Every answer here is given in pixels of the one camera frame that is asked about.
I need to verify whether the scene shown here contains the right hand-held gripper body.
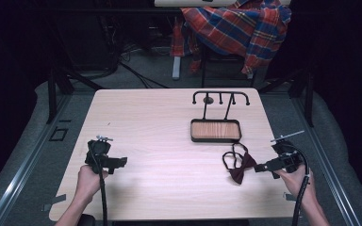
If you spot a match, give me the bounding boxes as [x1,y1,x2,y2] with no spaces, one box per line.
[270,130,306,174]

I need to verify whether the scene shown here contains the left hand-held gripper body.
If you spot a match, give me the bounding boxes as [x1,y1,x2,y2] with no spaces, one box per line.
[84,135,117,174]

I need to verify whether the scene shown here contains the dark red bow tie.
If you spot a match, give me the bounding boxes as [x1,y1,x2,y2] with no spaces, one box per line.
[222,142,258,186]

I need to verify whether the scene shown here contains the person's right hand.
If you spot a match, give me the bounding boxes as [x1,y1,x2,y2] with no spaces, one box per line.
[276,164,317,202]

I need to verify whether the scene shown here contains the person's left hand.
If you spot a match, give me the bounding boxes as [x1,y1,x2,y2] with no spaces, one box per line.
[74,164,110,205]

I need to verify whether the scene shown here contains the grey tape strip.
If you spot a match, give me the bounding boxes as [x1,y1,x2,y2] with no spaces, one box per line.
[283,191,298,202]
[41,193,68,213]

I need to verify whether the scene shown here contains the black metal stand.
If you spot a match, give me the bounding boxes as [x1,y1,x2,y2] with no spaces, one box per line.
[257,69,316,128]
[45,60,106,125]

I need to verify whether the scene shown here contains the black hook stand wooden tray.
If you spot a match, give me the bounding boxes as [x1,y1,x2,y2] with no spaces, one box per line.
[189,90,252,144]

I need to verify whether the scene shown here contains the white table leg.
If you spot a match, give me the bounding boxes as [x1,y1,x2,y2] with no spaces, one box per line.
[172,56,182,81]

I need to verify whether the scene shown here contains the dark cabinet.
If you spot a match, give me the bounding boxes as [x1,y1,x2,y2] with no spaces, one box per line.
[56,11,121,73]

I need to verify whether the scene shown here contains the red blue plaid shirt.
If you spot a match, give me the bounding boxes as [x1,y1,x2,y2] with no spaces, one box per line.
[169,0,293,76]

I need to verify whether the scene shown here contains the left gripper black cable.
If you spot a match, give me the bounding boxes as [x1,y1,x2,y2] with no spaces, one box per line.
[89,150,109,226]

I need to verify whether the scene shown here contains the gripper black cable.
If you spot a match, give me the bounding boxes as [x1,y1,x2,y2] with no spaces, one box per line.
[89,150,109,226]
[282,142,311,226]

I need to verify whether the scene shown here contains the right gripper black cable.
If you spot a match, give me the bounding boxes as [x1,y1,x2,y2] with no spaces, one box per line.
[282,142,311,226]

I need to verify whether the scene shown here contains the aluminium floor rail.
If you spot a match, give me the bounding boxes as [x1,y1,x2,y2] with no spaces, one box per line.
[0,93,74,226]
[289,96,362,226]

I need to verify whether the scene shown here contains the black floor cables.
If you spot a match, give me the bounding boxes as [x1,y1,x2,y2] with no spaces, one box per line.
[116,40,172,89]

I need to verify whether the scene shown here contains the black metal chair frame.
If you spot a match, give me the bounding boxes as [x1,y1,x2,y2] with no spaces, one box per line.
[199,43,256,89]

